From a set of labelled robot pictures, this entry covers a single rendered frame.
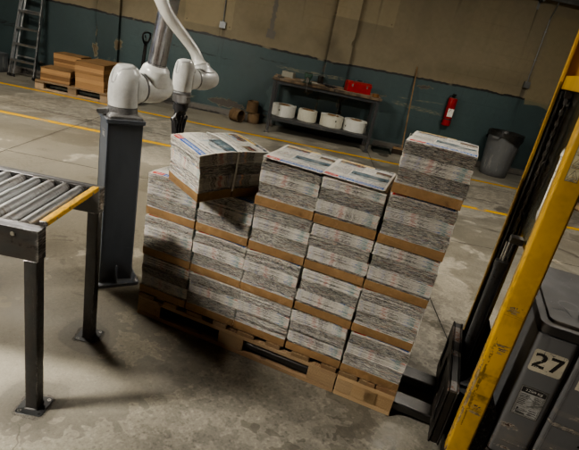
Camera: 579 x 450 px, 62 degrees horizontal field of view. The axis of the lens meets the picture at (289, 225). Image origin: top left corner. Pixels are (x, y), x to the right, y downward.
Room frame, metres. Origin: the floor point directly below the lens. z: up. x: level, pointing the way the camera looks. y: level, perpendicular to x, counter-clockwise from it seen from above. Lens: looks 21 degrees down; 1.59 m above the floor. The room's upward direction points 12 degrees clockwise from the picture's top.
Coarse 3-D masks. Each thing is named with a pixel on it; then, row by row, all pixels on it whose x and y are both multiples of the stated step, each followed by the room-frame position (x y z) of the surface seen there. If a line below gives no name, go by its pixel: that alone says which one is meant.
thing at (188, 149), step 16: (176, 144) 2.14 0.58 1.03; (192, 144) 2.10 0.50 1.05; (208, 144) 2.13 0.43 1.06; (176, 160) 2.15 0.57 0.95; (192, 160) 2.02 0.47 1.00; (208, 160) 2.01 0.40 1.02; (224, 160) 2.06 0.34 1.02; (176, 176) 2.15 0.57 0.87; (192, 176) 2.04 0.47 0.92; (208, 176) 2.02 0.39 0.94; (224, 176) 2.09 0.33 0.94
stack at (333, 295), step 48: (144, 240) 2.27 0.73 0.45; (192, 240) 2.19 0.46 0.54; (288, 240) 2.06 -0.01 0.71; (336, 240) 2.00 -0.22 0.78; (192, 288) 2.18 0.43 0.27; (288, 288) 2.04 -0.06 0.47; (336, 288) 1.98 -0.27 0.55; (240, 336) 2.09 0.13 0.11; (288, 336) 2.03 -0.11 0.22; (336, 336) 1.96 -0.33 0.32
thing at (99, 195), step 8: (0, 168) 1.97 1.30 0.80; (8, 168) 1.99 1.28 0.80; (32, 176) 1.96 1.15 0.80; (40, 176) 1.98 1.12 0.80; (48, 176) 2.00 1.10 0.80; (56, 184) 1.96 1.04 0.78; (72, 184) 1.97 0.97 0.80; (80, 184) 1.98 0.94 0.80; (88, 184) 2.00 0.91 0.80; (104, 192) 2.01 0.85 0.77; (88, 200) 1.97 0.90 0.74; (96, 200) 1.97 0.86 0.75; (104, 200) 2.01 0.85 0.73; (80, 208) 1.97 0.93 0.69; (88, 208) 1.97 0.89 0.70; (96, 208) 1.97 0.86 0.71
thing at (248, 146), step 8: (224, 136) 2.32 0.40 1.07; (232, 136) 2.35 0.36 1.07; (240, 136) 2.39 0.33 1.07; (232, 144) 2.21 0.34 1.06; (240, 144) 2.25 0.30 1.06; (248, 144) 2.28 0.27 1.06; (256, 144) 2.31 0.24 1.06; (248, 152) 2.15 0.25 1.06; (256, 152) 2.18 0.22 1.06; (264, 152) 2.21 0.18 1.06; (248, 160) 2.15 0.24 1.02; (256, 160) 2.19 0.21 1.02; (248, 168) 2.16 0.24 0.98; (256, 168) 2.19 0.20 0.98; (240, 176) 2.15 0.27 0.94; (248, 176) 2.18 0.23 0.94; (256, 176) 2.21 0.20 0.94; (240, 184) 2.15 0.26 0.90; (248, 184) 2.18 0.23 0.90; (256, 184) 2.22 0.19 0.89
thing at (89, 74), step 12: (60, 60) 8.08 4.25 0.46; (72, 60) 8.08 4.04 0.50; (84, 60) 7.89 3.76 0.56; (96, 60) 8.21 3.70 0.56; (48, 72) 7.67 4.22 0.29; (60, 72) 7.68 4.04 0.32; (72, 72) 7.79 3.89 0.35; (84, 72) 7.70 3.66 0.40; (96, 72) 7.70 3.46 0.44; (108, 72) 7.89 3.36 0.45; (36, 84) 7.66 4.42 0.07; (48, 84) 7.99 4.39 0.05; (60, 84) 7.68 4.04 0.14; (72, 84) 7.82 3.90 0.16; (84, 84) 7.69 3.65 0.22; (96, 84) 7.69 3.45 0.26; (84, 96) 7.70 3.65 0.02
